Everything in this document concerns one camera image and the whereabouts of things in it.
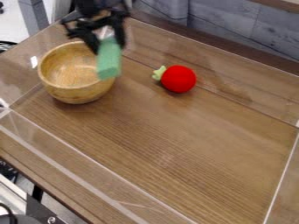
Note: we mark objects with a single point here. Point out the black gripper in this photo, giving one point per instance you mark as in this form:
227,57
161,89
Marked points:
81,27

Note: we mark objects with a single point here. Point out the green rectangular stick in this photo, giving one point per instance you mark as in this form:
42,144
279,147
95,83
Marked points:
109,59

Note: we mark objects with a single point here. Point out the brown wooden bowl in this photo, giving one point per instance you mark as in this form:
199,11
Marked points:
67,72

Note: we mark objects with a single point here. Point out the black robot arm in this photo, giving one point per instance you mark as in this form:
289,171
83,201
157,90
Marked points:
95,14

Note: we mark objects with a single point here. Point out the red plush tomato toy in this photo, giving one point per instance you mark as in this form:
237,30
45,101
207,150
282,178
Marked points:
177,78

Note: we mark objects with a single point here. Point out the clear acrylic tray walls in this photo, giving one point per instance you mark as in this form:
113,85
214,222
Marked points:
149,156

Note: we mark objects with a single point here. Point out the black table leg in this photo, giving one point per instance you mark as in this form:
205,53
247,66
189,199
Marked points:
38,193

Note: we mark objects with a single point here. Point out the grey post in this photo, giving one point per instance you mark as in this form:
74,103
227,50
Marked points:
34,15

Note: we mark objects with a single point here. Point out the black metal bracket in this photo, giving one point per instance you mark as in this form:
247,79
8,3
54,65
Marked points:
37,210

